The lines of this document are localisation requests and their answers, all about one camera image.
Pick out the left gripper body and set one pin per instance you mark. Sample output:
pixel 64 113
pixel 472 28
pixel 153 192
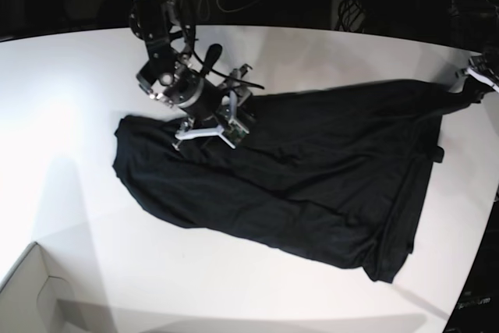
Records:
pixel 482 68

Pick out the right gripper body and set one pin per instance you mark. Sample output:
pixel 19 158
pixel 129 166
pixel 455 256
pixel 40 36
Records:
pixel 214 111

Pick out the black long-sleeve t-shirt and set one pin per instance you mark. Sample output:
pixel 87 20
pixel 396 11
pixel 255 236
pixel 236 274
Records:
pixel 337 176

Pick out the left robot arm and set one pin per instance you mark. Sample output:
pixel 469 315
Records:
pixel 491 46

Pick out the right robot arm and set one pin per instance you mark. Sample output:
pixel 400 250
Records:
pixel 177 76

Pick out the white cardboard box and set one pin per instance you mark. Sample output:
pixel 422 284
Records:
pixel 33 300

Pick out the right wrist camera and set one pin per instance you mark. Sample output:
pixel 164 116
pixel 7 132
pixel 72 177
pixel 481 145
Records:
pixel 235 127

